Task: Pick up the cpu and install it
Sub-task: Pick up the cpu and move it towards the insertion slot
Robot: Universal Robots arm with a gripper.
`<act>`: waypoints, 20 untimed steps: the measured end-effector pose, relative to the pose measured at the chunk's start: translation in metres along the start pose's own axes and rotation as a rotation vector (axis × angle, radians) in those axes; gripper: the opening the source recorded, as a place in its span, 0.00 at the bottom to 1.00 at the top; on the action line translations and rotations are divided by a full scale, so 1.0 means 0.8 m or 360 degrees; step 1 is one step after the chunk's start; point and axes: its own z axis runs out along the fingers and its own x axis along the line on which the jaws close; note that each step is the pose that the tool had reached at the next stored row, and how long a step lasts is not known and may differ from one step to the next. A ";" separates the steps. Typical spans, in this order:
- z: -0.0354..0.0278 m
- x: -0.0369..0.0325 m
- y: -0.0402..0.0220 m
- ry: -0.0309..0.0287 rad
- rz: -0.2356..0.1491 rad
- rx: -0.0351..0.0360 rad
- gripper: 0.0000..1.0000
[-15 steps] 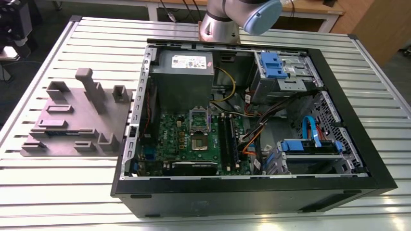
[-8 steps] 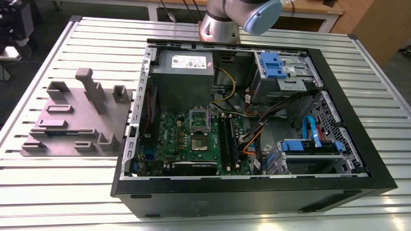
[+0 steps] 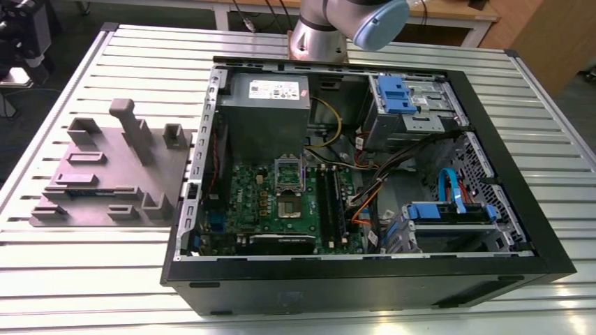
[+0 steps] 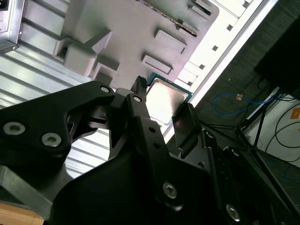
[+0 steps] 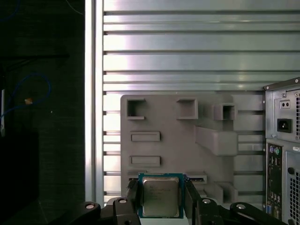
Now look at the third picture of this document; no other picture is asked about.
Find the CPU socket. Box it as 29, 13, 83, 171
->
275, 195, 309, 221

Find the grey plastic parts rack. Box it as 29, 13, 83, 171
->
29, 98, 195, 228

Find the blue green RAM stick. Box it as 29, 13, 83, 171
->
65, 188, 118, 197

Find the grey power supply unit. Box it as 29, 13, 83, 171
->
218, 73, 313, 165

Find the green motherboard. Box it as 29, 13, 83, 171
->
198, 162, 370, 255

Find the black graphics card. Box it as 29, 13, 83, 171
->
237, 232, 317, 255

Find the blue plastic drive latch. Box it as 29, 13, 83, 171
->
379, 75, 411, 101
385, 97, 419, 115

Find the silver metal drive cage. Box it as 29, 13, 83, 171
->
363, 73, 470, 151

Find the hard disk in blue carrier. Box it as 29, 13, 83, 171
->
403, 202, 498, 225

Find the black open PC case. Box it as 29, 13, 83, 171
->
161, 54, 579, 317

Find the silver metal disk bay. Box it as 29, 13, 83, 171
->
379, 200, 535, 255

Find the brown wooden cabinet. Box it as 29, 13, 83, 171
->
479, 0, 596, 101

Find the thin cable silver plug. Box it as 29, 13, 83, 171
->
231, 0, 258, 34

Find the black sleeved cable bundle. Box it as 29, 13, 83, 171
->
347, 131, 467, 210

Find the orange wire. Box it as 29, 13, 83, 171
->
350, 207, 374, 228

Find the wooden desk white frame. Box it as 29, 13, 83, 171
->
199, 0, 502, 48

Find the light blue flat wire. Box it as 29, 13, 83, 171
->
438, 167, 467, 214

